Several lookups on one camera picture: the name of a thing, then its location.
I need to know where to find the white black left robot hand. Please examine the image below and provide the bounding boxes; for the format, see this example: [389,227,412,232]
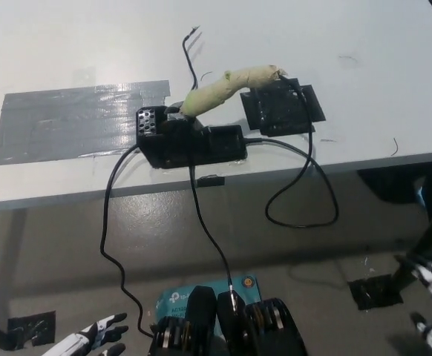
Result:
[47,312,130,356]

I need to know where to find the black soldering iron cable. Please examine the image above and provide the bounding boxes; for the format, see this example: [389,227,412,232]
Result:
[243,73,340,227]

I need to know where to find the tape-wrapped soldering iron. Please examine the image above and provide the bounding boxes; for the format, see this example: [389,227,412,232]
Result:
[180,65,287,118]

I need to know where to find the black robot torso blocks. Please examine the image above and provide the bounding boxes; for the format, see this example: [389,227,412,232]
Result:
[147,285,308,356]

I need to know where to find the black soldering station base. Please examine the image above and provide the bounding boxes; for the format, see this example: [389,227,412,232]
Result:
[136,105,247,171]

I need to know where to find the black floor tape patch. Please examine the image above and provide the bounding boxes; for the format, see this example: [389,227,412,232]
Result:
[347,274,405,311]
[6,310,57,349]

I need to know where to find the teal TP-Link box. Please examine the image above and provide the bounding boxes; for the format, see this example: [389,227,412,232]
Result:
[154,273,264,327]

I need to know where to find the small black tape strip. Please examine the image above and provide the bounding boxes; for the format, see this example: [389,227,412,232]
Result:
[197,177,226,188]

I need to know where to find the black under-table bracket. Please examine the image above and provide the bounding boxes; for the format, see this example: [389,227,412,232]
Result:
[356,168,425,203]

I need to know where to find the long black power cable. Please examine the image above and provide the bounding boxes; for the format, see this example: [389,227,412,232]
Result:
[99,144,156,339]

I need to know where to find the black cable with metal plug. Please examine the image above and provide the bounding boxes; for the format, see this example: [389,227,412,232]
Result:
[188,162,236,301]

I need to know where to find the grey duct tape patch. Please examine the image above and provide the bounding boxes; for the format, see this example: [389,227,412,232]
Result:
[0,79,171,168]

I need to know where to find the thin black frayed wire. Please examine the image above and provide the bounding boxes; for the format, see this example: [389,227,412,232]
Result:
[181,24,201,92]

